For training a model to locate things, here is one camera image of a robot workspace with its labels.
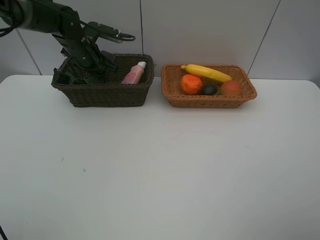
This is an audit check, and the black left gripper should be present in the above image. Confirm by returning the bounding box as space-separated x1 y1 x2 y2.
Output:
53 50 117 85

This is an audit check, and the pink squeeze bottle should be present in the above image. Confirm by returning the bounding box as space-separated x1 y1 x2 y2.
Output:
121 61 147 85

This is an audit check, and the orange tangerine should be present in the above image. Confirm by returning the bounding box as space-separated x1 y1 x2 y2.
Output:
180 74 204 96

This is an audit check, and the yellow banana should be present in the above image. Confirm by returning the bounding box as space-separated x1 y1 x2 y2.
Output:
180 64 232 83

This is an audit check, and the dark green mangosteen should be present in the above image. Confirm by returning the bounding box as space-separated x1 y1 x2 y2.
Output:
200 84 219 96

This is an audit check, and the red-orange peach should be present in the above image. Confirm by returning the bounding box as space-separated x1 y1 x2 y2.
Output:
219 80 242 97

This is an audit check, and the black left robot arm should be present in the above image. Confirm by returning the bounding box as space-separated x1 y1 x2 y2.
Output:
0 0 119 85

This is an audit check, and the dark brown wicker basket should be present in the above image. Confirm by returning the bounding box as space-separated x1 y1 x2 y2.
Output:
51 53 155 108

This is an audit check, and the orange wicker basket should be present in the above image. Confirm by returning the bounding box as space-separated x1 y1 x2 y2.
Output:
161 64 257 109

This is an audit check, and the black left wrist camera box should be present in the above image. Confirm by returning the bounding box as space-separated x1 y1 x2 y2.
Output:
83 21 136 44

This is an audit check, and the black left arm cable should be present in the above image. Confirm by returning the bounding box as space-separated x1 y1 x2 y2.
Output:
0 14 20 38

